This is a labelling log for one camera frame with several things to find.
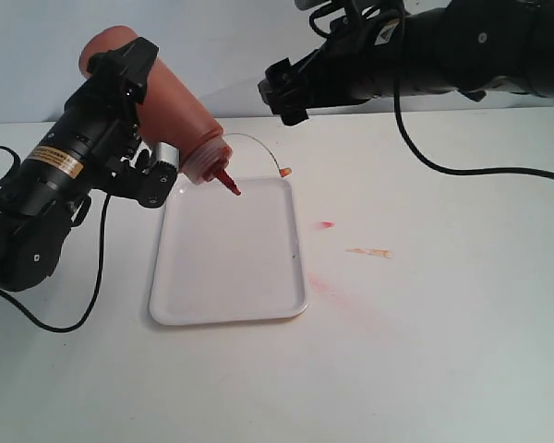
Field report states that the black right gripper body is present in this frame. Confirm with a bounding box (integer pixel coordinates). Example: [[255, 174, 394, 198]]
[[295, 1, 404, 109]]

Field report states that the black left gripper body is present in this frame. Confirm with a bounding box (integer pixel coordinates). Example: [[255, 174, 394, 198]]
[[65, 78, 161, 206]]

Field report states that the ketchup squeeze bottle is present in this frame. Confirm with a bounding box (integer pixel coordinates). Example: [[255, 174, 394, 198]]
[[78, 26, 241, 196]]

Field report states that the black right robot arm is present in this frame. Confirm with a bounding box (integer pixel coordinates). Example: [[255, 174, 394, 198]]
[[259, 1, 554, 126]]

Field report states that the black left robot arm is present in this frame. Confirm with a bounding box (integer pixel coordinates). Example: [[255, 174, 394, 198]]
[[0, 37, 178, 292]]

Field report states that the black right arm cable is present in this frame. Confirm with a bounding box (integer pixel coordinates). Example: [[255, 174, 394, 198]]
[[307, 0, 554, 182]]

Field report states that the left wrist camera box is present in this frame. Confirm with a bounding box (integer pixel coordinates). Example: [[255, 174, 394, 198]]
[[138, 142, 179, 209]]

